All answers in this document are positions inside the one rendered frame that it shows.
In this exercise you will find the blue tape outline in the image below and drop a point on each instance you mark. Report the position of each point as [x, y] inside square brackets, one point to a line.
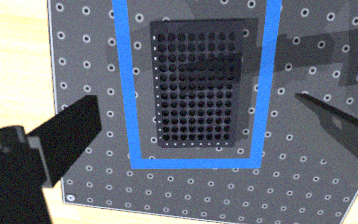
[265, 78]

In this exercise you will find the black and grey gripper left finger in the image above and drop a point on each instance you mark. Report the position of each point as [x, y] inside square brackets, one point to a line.
[37, 160]

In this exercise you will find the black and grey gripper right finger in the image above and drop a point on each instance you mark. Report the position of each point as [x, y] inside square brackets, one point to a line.
[329, 132]

